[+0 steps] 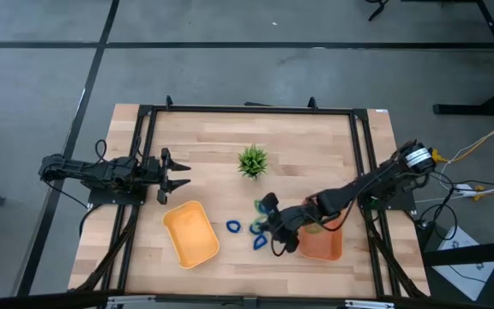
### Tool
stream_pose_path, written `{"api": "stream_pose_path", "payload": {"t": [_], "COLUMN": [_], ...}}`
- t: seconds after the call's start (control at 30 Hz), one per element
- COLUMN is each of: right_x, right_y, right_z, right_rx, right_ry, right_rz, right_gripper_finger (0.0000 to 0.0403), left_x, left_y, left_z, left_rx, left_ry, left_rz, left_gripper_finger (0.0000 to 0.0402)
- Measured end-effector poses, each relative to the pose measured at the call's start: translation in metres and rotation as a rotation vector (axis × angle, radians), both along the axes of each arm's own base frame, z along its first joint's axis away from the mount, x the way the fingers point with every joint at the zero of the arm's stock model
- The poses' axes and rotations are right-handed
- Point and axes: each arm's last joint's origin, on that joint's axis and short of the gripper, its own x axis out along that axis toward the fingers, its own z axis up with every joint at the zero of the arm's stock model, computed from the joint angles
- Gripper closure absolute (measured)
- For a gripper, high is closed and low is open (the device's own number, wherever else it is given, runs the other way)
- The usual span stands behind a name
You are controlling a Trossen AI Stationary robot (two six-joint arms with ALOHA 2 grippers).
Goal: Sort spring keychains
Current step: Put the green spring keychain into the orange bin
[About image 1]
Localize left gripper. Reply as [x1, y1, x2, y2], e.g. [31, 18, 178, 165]
[142, 148, 191, 205]

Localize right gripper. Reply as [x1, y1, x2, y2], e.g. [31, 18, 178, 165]
[262, 192, 323, 253]

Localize orange plastic bin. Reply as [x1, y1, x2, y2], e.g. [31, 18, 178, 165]
[297, 199, 344, 262]

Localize yellow plastic bin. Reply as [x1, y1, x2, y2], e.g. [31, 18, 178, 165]
[161, 200, 221, 270]

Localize artificial plant in white pot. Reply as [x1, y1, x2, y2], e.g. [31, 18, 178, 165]
[237, 144, 269, 180]

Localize black aluminium beam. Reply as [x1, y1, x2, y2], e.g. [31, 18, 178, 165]
[0, 290, 494, 309]

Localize black desk leg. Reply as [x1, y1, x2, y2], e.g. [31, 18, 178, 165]
[421, 239, 494, 268]

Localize white power strip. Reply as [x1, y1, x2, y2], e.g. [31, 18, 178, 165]
[455, 183, 479, 198]

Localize white cardboard box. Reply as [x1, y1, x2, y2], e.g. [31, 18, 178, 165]
[434, 225, 494, 302]

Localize black stand leg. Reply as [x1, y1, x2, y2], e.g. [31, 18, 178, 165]
[365, 0, 390, 22]

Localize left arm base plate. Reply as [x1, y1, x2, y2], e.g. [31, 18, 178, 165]
[87, 188, 149, 207]

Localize black table frame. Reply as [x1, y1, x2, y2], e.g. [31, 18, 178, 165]
[69, 94, 431, 301]

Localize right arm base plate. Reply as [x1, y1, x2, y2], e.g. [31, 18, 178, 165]
[357, 188, 418, 212]

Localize black desk frame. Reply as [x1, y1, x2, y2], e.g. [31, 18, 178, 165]
[433, 0, 494, 117]

